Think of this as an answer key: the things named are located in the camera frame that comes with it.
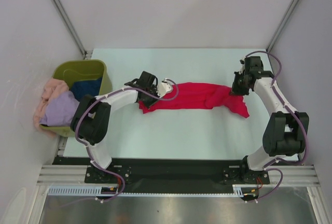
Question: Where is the red t shirt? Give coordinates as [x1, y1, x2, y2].
[139, 82, 250, 118]

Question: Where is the left white cable duct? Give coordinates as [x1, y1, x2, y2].
[48, 186, 118, 197]

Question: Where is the aluminium front rail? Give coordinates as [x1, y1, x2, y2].
[37, 165, 320, 187]

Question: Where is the olive green plastic bin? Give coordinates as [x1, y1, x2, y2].
[40, 60, 112, 137]

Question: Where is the left aluminium corner post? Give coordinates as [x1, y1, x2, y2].
[51, 0, 88, 59]

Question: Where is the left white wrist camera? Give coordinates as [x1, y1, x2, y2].
[157, 80, 173, 98]

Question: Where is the purple cable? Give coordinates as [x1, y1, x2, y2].
[51, 78, 179, 209]
[243, 50, 312, 204]

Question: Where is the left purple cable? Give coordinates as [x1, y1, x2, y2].
[51, 78, 179, 209]

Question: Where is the right aluminium corner post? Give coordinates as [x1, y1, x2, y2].
[266, 0, 301, 52]

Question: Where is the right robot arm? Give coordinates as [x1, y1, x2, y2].
[230, 51, 309, 184]

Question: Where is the aluminium corner post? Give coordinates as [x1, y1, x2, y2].
[266, 0, 301, 52]
[51, 0, 88, 59]

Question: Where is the navy blue t shirt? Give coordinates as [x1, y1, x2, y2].
[71, 77, 102, 101]

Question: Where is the pink t shirt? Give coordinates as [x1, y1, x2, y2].
[33, 78, 69, 136]

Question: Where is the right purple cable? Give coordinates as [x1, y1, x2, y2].
[243, 50, 312, 204]

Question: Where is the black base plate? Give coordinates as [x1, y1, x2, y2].
[52, 157, 270, 194]

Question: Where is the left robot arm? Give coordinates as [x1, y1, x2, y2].
[70, 71, 159, 183]

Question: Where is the lavender t shirt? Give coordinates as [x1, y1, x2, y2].
[39, 91, 79, 127]

